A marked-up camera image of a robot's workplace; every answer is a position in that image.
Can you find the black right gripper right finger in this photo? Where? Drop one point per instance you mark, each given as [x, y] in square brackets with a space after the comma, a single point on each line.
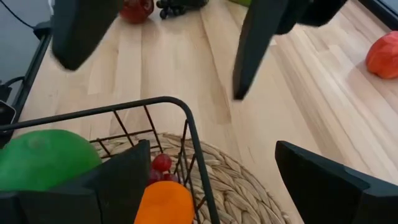
[326, 199]

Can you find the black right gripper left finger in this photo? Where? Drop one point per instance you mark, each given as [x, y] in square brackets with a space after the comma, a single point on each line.
[109, 199]

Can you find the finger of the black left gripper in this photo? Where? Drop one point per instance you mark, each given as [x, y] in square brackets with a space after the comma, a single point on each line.
[81, 31]
[258, 46]

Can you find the green cucumber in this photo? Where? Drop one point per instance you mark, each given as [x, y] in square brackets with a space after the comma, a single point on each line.
[241, 2]

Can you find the tangerine cluster with leaves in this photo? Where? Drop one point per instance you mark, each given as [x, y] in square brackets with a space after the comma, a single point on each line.
[164, 203]

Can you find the large dark red fruit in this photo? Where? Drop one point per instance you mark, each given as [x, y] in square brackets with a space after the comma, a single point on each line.
[136, 11]

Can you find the red grape bunch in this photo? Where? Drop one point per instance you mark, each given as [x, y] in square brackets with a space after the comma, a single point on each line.
[161, 162]

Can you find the bright green oval fruit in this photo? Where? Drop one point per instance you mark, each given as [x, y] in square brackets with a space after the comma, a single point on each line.
[43, 158]

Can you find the black grape bunch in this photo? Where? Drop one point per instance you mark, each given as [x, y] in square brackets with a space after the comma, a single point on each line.
[169, 11]

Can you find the round woven placemat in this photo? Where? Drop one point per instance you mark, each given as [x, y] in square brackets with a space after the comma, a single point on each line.
[236, 193]

